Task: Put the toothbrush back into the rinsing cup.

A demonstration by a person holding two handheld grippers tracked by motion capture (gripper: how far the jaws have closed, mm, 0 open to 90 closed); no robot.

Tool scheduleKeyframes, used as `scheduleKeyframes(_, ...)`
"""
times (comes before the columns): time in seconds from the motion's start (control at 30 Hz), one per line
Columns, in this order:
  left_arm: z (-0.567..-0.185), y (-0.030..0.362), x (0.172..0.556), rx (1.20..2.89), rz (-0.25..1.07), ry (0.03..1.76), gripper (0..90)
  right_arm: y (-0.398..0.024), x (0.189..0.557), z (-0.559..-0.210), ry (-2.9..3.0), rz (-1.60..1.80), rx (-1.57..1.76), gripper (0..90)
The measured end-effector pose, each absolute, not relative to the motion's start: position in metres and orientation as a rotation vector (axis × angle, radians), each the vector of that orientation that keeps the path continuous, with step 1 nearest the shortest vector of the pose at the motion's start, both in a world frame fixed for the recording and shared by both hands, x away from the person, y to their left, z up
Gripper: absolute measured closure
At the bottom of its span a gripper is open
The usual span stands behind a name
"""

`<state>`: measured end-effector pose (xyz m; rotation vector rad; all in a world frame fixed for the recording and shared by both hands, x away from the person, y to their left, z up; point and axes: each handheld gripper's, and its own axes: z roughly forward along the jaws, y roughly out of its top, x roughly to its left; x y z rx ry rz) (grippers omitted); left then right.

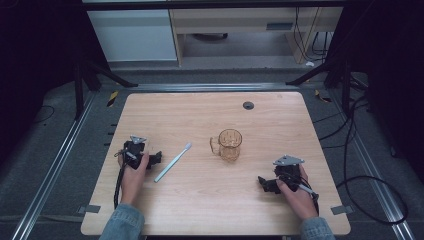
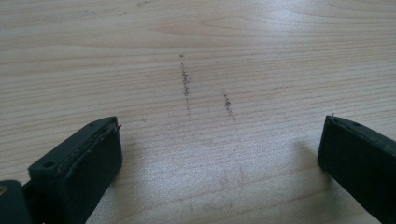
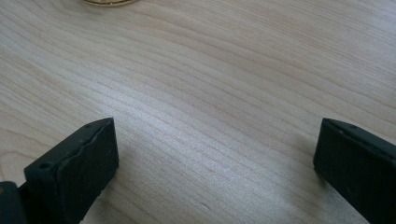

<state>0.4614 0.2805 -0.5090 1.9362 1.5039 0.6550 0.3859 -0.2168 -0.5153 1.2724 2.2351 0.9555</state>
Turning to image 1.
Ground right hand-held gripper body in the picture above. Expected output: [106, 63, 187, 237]
[272, 154, 306, 193]

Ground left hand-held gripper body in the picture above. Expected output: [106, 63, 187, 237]
[122, 134, 150, 170]

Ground person's left hand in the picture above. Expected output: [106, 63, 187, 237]
[117, 151, 150, 206]

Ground person's right hand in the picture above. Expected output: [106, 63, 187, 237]
[275, 164, 320, 222]

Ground pale blue toothbrush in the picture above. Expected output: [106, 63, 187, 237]
[153, 142, 193, 184]

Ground amber glass mug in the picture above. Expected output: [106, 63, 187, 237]
[209, 128, 244, 164]

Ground yellow black tape strip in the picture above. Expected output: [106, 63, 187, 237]
[106, 90, 120, 108]
[314, 88, 333, 104]

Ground grey tape piece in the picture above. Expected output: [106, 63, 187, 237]
[330, 205, 354, 216]
[77, 204, 102, 215]

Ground black metal stand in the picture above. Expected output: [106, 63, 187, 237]
[285, 59, 371, 118]
[73, 58, 140, 121]

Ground white cabinet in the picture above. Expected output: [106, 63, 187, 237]
[86, 8, 178, 63]

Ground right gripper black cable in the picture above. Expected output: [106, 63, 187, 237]
[298, 181, 321, 216]

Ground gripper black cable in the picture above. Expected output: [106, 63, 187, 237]
[298, 181, 321, 216]
[113, 149, 132, 210]

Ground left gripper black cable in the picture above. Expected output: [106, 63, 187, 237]
[113, 149, 132, 210]

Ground metal floor rail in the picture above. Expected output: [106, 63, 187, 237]
[328, 89, 418, 240]
[9, 93, 98, 240]
[128, 82, 301, 94]

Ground long black floor cable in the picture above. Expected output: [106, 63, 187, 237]
[313, 94, 410, 226]

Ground hanging black cables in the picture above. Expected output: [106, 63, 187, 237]
[293, 7, 331, 64]

